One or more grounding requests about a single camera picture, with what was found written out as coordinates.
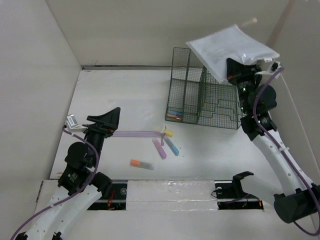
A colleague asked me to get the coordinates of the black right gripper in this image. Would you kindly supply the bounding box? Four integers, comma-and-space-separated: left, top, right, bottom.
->
226, 57, 263, 114

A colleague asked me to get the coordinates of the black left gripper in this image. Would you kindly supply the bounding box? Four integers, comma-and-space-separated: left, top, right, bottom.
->
81, 106, 121, 166

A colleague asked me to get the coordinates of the clear zipper document pouch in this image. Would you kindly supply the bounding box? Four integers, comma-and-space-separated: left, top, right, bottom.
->
186, 24, 280, 83

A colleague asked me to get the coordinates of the clear purple zipper pouch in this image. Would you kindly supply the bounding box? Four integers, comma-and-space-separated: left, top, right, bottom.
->
107, 99, 165, 138

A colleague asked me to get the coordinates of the blue capped highlighter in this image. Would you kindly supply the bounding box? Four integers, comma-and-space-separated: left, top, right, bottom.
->
167, 110, 182, 116

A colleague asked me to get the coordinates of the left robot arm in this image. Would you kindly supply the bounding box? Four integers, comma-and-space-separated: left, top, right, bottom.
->
11, 107, 121, 240

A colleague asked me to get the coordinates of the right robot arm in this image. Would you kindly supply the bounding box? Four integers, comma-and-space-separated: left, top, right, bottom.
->
226, 58, 320, 224

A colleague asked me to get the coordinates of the orange grey highlighter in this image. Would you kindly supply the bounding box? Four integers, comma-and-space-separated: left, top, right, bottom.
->
130, 159, 155, 170

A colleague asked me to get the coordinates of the pink purple highlighter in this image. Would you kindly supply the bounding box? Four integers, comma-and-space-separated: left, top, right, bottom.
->
152, 138, 167, 160

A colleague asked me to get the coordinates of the yellow highlighter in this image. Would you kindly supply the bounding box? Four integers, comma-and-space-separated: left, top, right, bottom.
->
163, 130, 174, 138

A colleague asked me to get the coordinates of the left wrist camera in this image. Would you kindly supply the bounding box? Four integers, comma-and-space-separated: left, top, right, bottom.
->
65, 114, 85, 133

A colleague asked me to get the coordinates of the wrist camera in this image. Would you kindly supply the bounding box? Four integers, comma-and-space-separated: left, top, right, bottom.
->
65, 114, 85, 133
267, 61, 282, 75

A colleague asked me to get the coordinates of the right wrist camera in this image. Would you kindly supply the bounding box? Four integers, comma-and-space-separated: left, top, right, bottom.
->
267, 61, 282, 75

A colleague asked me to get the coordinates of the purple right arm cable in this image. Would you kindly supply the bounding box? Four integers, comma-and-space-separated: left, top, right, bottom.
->
252, 66, 320, 237

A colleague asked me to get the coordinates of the green wire mesh organizer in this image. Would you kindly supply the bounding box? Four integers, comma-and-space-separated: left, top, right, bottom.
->
165, 47, 244, 130

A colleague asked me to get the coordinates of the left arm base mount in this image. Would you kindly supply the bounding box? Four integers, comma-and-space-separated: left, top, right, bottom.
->
88, 180, 128, 211

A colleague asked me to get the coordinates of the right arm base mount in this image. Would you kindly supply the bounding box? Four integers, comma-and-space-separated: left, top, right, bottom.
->
211, 171, 264, 210

